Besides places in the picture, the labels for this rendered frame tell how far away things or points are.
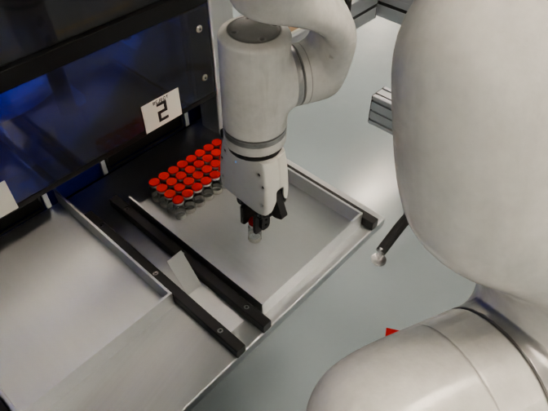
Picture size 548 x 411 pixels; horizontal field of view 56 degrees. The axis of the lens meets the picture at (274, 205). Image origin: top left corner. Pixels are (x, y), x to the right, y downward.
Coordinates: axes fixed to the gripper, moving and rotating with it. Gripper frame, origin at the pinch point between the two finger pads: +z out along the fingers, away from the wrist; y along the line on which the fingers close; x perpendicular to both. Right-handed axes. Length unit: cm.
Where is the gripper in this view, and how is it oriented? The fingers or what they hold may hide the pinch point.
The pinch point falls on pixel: (255, 215)
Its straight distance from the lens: 81.1
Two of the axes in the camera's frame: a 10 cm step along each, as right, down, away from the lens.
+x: 7.1, -5.1, 4.9
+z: -0.2, 6.7, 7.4
